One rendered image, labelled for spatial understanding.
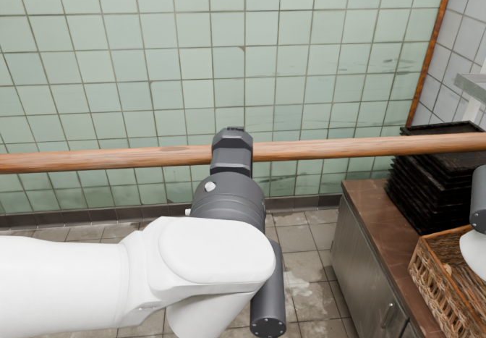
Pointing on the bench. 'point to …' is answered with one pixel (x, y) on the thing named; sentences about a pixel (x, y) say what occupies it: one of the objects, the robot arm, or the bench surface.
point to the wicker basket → (450, 284)
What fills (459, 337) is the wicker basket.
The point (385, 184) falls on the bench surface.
